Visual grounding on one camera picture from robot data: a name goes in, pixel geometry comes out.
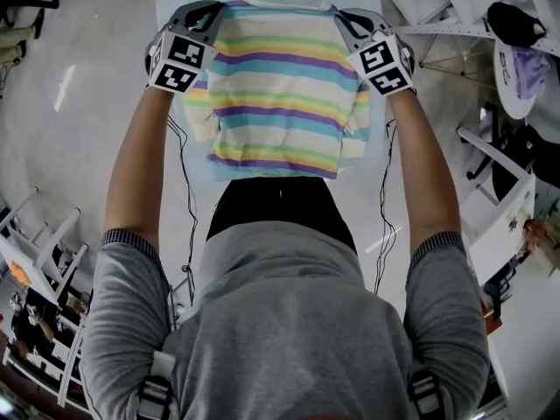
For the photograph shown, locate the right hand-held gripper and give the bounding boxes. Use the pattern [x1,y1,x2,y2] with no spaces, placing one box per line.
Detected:
[333,7,417,98]

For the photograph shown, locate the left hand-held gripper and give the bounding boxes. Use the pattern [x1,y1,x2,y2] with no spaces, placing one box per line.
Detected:
[145,0,226,94]

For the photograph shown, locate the pastel striped shirt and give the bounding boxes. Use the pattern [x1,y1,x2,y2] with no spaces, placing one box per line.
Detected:
[182,0,372,182]

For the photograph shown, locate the person's right forearm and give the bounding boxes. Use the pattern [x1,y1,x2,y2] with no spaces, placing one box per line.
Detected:
[387,88,465,253]

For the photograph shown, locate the person's left forearm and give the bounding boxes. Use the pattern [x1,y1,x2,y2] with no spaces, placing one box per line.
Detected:
[103,86,176,253]

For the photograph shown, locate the yellow metal table legs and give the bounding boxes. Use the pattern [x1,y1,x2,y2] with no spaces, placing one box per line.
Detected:
[418,32,500,91]

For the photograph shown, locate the black hanging cap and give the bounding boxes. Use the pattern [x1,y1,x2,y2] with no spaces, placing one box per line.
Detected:
[486,1,548,47]

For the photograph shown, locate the crumpled purple cloth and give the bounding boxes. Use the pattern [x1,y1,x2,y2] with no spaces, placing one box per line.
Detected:
[512,45,550,101]

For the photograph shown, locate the round white side table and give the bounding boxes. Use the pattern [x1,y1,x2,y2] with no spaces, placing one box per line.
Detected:
[493,39,542,121]

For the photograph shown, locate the person's black trousers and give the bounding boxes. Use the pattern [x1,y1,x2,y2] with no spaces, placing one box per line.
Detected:
[205,177,358,253]

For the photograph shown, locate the black office chair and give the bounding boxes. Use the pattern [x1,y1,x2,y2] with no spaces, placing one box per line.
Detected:
[465,102,560,205]

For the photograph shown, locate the white square stool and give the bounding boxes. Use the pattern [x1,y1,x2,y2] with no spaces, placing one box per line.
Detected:
[457,127,537,288]

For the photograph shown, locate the person's grey sweatshirt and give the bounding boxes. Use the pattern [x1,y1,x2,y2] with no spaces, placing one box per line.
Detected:
[78,220,491,420]

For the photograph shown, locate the orange sheet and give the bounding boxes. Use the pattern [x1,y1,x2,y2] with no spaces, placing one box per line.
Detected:
[8,260,32,288]

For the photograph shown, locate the orange box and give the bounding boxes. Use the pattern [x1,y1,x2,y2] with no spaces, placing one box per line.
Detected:
[479,297,503,336]

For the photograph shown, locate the white cluttered shelf unit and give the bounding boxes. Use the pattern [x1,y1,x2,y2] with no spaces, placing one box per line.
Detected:
[0,312,87,410]

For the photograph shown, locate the white frame stand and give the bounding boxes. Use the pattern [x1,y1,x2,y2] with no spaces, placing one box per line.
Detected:
[0,185,88,305]

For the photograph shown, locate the grey backpack strap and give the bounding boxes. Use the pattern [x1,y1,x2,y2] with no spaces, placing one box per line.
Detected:
[137,350,180,420]
[406,369,447,420]

